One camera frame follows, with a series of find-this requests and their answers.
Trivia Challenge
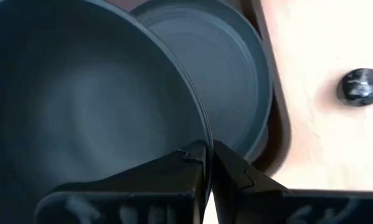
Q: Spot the shiny metal spoon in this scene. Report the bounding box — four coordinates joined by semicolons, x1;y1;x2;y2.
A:
336;67;373;108

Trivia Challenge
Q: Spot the brown plastic tray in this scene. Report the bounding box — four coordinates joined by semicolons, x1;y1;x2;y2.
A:
105;0;292;177

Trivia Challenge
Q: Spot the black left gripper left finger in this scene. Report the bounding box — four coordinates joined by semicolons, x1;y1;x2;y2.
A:
35;139;210;224

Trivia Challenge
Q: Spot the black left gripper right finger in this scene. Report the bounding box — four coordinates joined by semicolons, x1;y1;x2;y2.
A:
211;139;373;224

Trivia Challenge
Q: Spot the dark grey bowl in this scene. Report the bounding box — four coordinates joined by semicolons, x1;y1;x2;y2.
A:
0;0;214;224

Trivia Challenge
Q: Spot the dark grey plate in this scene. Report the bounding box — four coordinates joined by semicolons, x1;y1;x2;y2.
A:
130;0;274;162

